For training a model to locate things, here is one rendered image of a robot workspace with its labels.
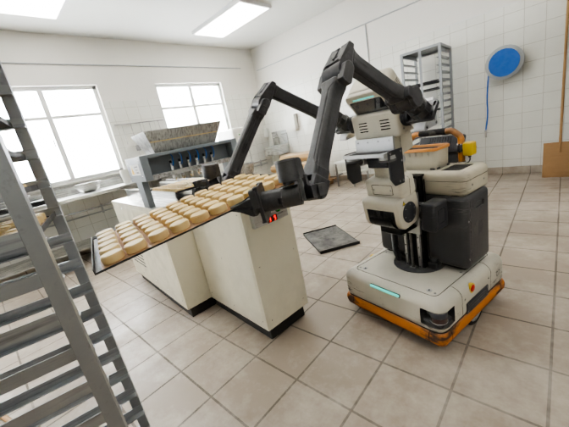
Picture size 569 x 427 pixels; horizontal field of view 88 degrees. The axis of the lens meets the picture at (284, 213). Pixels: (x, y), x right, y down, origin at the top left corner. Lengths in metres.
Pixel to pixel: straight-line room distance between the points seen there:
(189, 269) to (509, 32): 4.65
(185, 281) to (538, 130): 4.58
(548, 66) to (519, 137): 0.85
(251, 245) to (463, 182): 1.08
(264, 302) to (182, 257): 0.73
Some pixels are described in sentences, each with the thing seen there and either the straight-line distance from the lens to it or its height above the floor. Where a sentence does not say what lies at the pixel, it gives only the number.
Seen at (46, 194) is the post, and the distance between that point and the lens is 1.17.
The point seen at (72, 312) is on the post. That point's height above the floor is 0.88.
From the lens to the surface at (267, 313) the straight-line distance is 1.76.
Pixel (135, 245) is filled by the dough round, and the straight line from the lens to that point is 0.79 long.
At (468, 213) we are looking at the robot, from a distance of 1.68.
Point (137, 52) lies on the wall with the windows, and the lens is 5.92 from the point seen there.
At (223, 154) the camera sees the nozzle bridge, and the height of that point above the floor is 1.07.
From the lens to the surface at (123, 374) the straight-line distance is 1.38.
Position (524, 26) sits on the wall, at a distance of 5.11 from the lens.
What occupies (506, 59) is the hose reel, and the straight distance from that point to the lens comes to 4.95.
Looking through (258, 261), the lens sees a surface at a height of 0.51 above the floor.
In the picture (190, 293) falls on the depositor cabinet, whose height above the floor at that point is 0.19.
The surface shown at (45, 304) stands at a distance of 1.24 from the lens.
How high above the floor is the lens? 1.15
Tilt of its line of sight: 15 degrees down
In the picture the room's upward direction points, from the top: 11 degrees counter-clockwise
